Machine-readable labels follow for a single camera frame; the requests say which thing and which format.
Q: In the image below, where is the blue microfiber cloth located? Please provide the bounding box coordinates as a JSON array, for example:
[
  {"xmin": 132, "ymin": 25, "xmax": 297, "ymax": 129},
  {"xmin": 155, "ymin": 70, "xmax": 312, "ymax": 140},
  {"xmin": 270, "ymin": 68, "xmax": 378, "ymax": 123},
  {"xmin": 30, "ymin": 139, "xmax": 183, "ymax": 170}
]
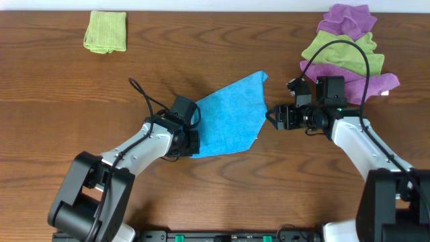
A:
[{"xmin": 192, "ymin": 71, "xmax": 268, "ymax": 159}]

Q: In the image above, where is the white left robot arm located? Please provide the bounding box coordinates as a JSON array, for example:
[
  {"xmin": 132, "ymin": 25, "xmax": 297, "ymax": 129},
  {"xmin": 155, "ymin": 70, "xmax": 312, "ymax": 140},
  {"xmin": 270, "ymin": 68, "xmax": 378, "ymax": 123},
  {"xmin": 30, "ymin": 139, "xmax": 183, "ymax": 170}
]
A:
[{"xmin": 47, "ymin": 96, "xmax": 200, "ymax": 242}]

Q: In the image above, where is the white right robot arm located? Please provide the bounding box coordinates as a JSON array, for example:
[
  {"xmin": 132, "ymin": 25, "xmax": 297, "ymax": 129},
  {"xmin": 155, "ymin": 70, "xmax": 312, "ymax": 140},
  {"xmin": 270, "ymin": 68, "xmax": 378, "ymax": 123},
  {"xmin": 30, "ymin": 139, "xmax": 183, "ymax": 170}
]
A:
[{"xmin": 266, "ymin": 76, "xmax": 429, "ymax": 241}]

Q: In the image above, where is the lower purple microfiber cloth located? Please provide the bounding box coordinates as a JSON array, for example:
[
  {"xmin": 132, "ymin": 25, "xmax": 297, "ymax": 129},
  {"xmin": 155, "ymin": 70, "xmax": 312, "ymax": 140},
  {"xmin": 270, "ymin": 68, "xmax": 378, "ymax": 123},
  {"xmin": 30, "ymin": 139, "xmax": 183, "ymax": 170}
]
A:
[{"xmin": 305, "ymin": 64, "xmax": 400, "ymax": 105}]

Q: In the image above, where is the purple microfiber cloth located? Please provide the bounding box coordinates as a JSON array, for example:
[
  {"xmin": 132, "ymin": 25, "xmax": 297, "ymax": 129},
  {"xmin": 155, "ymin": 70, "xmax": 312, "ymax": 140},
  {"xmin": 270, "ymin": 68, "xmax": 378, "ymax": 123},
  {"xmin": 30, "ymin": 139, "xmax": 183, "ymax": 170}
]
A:
[
  {"xmin": 316, "ymin": 3, "xmax": 378, "ymax": 41},
  {"xmin": 305, "ymin": 64, "xmax": 400, "ymax": 105}
]

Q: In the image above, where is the crumpled green microfiber cloth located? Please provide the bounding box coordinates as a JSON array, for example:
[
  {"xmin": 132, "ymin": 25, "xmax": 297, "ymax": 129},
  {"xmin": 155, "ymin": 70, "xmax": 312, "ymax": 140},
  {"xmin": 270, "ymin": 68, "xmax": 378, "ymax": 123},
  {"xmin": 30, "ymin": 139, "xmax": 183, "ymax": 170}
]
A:
[{"xmin": 302, "ymin": 31, "xmax": 385, "ymax": 76}]

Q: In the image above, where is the upper purple microfiber cloth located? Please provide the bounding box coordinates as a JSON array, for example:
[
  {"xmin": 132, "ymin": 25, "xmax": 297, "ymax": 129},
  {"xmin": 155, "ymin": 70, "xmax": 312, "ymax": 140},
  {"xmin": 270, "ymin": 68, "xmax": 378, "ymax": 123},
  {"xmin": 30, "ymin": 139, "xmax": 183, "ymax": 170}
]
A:
[{"xmin": 316, "ymin": 3, "xmax": 378, "ymax": 41}]

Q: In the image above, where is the folded green microfiber cloth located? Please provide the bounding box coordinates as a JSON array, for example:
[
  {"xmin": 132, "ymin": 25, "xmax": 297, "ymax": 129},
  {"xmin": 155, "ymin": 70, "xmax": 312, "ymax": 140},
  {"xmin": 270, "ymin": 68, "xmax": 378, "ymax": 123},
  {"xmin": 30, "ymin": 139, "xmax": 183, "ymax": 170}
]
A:
[{"xmin": 83, "ymin": 11, "xmax": 127, "ymax": 54}]

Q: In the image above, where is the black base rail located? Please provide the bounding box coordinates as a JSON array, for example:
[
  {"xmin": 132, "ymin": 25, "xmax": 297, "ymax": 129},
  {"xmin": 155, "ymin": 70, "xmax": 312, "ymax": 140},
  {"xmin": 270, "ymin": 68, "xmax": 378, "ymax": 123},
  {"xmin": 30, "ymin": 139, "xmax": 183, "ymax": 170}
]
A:
[{"xmin": 132, "ymin": 230, "xmax": 324, "ymax": 242}]

